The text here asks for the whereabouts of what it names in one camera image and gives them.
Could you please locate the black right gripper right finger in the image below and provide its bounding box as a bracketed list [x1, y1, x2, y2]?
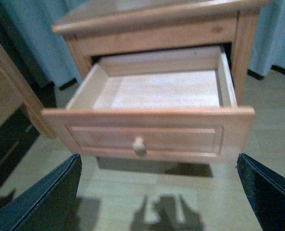
[236, 153, 285, 231]

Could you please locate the grey-blue curtain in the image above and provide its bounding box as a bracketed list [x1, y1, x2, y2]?
[0, 0, 285, 86]

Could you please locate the wooden bed frame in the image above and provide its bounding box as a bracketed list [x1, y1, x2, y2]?
[0, 44, 56, 139]

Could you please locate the wooden nightstand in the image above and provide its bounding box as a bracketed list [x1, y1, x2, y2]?
[52, 0, 271, 104]

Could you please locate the wooden drawer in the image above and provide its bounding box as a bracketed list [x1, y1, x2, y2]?
[41, 46, 255, 163]

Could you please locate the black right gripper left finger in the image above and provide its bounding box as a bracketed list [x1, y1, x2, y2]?
[0, 154, 82, 231]

